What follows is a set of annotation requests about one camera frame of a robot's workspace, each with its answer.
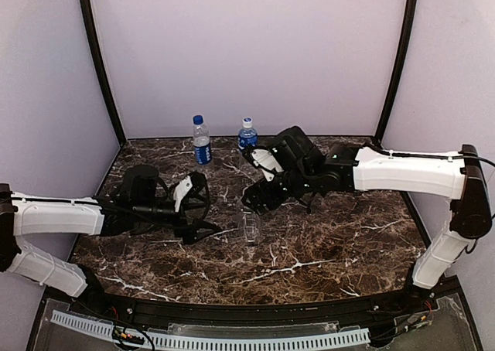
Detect clear bottle white cap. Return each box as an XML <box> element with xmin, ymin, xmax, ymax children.
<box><xmin>238</xmin><ymin>207</ymin><xmax>260</xmax><ymax>246</ymax></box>

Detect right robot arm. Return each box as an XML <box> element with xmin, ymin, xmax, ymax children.
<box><xmin>241</xmin><ymin>126</ymin><xmax>493</xmax><ymax>290</ymax></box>

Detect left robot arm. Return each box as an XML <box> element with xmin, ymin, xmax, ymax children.
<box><xmin>1</xmin><ymin>165</ymin><xmax>221</xmax><ymax>298</ymax></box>

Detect tall bottle blue cap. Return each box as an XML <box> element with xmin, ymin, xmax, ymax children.
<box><xmin>193</xmin><ymin>114</ymin><xmax>213</xmax><ymax>165</ymax></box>

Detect short bottle blue label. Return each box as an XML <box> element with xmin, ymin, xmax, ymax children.
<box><xmin>237</xmin><ymin>118</ymin><xmax>258</xmax><ymax>152</ymax></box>

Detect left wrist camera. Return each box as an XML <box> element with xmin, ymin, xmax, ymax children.
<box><xmin>172</xmin><ymin>171</ymin><xmax>207</xmax><ymax>213</ymax></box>

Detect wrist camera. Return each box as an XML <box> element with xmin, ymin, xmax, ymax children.
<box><xmin>241</xmin><ymin>145</ymin><xmax>283</xmax><ymax>174</ymax></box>
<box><xmin>172</xmin><ymin>171</ymin><xmax>207</xmax><ymax>213</ymax></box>

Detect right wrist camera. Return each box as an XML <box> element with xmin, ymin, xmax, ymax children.
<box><xmin>241</xmin><ymin>145</ymin><xmax>283</xmax><ymax>174</ymax></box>

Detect black front table rail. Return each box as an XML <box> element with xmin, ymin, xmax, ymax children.
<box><xmin>46</xmin><ymin>285</ymin><xmax>442</xmax><ymax>331</ymax></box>

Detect white slotted cable duct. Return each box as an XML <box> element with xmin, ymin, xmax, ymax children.
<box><xmin>49</xmin><ymin>310</ymin><xmax>370</xmax><ymax>351</ymax></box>

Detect left black frame post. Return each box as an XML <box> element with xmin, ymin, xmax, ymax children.
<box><xmin>79</xmin><ymin>0</ymin><xmax>127</xmax><ymax>147</ymax></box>

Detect black frame post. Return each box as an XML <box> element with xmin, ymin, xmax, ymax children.
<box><xmin>374</xmin><ymin>0</ymin><xmax>418</xmax><ymax>145</ymax></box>
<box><xmin>79</xmin><ymin>0</ymin><xmax>127</xmax><ymax>147</ymax></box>

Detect right black frame post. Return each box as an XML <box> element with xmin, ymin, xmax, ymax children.
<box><xmin>374</xmin><ymin>0</ymin><xmax>418</xmax><ymax>145</ymax></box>

